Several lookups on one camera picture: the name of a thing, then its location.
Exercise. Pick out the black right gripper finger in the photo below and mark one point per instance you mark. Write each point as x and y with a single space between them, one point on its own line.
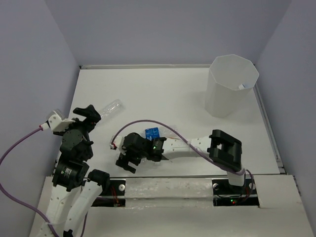
121 161
130 168

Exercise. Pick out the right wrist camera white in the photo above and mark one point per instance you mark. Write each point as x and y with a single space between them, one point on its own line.
117 143

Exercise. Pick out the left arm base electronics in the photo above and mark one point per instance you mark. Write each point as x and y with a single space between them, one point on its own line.
114 196

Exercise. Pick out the white front cover board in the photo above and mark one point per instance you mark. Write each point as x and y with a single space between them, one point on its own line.
183 207

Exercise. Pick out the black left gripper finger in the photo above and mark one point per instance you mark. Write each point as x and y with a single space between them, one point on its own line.
92 119
83 111

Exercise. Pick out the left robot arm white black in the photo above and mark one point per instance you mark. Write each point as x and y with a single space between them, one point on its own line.
74 187

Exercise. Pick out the aluminium back rail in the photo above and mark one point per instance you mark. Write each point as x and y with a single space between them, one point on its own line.
143 66

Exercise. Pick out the blue label water bottle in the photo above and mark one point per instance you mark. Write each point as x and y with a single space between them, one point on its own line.
158 132

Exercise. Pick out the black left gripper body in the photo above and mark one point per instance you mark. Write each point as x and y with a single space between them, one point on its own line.
81 124

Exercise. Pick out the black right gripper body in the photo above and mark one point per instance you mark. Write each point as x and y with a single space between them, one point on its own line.
135 158

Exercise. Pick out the white octagonal bin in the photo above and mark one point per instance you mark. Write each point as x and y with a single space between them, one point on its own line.
225 74

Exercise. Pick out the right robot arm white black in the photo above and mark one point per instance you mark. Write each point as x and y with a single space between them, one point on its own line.
220 149

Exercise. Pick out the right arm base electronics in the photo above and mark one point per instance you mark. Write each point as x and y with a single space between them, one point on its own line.
225 194

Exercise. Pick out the clear capless bottle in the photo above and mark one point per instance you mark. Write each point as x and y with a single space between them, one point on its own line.
112 109

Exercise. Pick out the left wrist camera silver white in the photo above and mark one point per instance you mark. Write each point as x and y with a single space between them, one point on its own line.
57 122

